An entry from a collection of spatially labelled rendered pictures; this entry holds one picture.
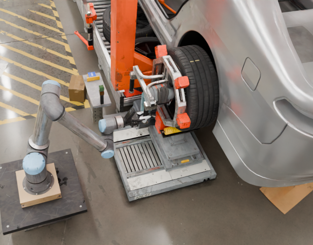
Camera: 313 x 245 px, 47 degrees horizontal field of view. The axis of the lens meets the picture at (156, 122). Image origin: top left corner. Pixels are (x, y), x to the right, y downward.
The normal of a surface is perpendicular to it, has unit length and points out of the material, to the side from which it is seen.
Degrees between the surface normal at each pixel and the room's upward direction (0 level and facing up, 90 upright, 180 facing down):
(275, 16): 21
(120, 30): 90
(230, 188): 0
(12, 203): 0
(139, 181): 0
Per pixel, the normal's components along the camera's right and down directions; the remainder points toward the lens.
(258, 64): -0.91, 0.09
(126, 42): 0.34, 0.72
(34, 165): 0.11, -0.60
